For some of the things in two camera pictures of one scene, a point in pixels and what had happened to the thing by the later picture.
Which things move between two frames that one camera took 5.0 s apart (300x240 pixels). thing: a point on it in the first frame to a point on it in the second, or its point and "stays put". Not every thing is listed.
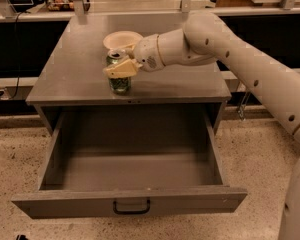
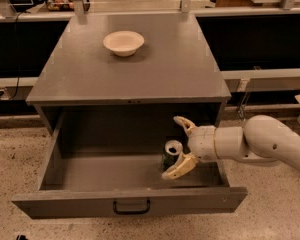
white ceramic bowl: x=121 y=38 stays put
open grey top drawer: x=133 y=164 stays put
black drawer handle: x=133 y=212 stays put
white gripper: x=146 y=55 to x=203 y=141
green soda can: x=119 y=86 to x=171 y=153
